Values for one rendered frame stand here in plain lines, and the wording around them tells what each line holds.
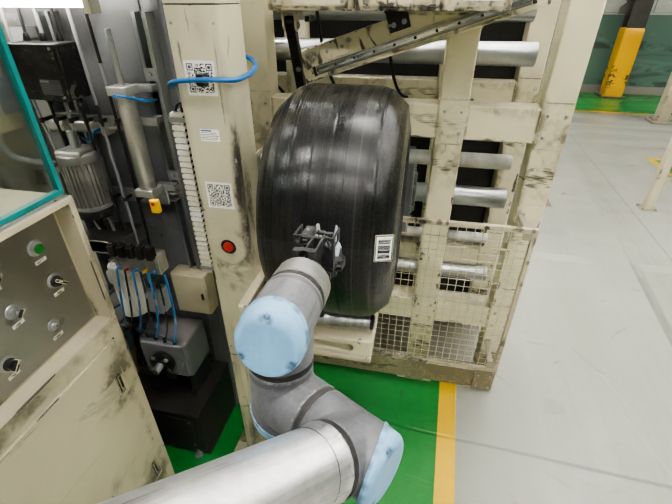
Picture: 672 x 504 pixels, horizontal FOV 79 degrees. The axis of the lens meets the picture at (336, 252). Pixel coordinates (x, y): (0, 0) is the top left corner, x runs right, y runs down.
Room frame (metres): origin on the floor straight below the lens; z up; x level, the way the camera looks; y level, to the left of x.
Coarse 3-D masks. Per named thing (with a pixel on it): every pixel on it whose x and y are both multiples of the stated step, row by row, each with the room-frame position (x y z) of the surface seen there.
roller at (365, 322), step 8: (328, 312) 0.88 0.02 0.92; (320, 320) 0.87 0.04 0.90; (328, 320) 0.86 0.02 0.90; (336, 320) 0.86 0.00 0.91; (344, 320) 0.85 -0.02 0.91; (352, 320) 0.85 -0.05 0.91; (360, 320) 0.85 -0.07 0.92; (368, 320) 0.85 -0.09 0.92; (360, 328) 0.84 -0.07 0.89; (368, 328) 0.84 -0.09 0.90
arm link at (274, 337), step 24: (264, 288) 0.44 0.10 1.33; (288, 288) 0.43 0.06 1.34; (312, 288) 0.45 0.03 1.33; (264, 312) 0.37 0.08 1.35; (288, 312) 0.38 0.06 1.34; (312, 312) 0.41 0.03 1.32; (240, 336) 0.36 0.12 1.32; (264, 336) 0.36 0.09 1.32; (288, 336) 0.35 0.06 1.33; (312, 336) 0.40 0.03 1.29; (264, 360) 0.35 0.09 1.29; (288, 360) 0.35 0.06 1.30
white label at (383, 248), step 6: (378, 240) 0.72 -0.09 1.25; (384, 240) 0.72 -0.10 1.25; (390, 240) 0.72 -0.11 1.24; (378, 246) 0.71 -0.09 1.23; (384, 246) 0.72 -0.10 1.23; (390, 246) 0.72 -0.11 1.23; (378, 252) 0.71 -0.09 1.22; (384, 252) 0.72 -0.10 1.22; (390, 252) 0.72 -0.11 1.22; (378, 258) 0.71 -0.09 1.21; (384, 258) 0.71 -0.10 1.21; (390, 258) 0.72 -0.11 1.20
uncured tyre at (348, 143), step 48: (336, 96) 0.95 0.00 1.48; (384, 96) 0.95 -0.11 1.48; (288, 144) 0.83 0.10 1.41; (336, 144) 0.82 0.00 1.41; (384, 144) 0.82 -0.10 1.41; (288, 192) 0.77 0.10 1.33; (336, 192) 0.75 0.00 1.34; (384, 192) 0.76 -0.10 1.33; (288, 240) 0.74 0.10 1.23; (336, 288) 0.72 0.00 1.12; (384, 288) 0.74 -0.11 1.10
